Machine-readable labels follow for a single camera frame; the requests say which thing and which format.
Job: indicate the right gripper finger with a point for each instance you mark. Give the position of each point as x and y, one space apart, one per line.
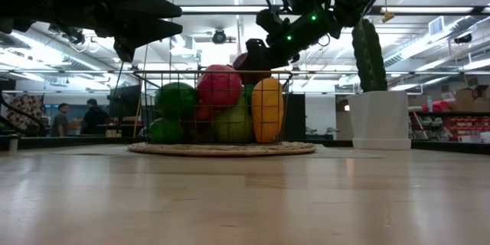
258 55

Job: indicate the bright red toy apple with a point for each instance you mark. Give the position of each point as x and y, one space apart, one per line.
219 86

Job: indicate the orange bell pepper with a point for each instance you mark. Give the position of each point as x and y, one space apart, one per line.
267 111

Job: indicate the green toy avocado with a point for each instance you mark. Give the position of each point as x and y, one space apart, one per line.
174 99

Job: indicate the green toy pear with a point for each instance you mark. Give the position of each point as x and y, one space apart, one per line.
233 126

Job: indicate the small green lime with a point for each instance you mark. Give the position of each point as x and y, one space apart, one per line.
164 131

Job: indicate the dark red grape bunch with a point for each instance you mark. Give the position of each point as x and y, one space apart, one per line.
197 134

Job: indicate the wicker basket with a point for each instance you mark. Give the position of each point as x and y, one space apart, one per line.
222 149

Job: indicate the black ceiling device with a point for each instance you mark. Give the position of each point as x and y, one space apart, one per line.
76 37

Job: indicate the green cactus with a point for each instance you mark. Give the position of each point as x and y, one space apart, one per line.
369 57

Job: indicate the black monitor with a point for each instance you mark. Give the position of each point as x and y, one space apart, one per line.
124 103

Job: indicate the white column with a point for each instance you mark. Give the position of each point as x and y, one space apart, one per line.
319 115

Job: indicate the yellow hanging tag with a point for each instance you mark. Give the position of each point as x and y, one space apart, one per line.
387 17

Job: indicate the white hexagonal plant pot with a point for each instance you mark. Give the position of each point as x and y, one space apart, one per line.
379 122

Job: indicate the grey mesh mat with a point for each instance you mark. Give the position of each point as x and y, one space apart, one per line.
344 153

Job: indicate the floral patterned board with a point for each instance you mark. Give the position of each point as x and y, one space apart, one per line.
25 109

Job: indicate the ceiling air vent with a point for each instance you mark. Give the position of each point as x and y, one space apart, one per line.
436 26

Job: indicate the black ceiling spotlight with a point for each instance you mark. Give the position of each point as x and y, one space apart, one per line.
463 38

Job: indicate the cardboard boxes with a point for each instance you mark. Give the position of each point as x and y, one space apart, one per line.
469 99

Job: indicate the shelf with red bins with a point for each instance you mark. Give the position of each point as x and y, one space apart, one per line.
459 126

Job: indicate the round black ceiling camera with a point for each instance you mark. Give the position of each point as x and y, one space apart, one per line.
219 36

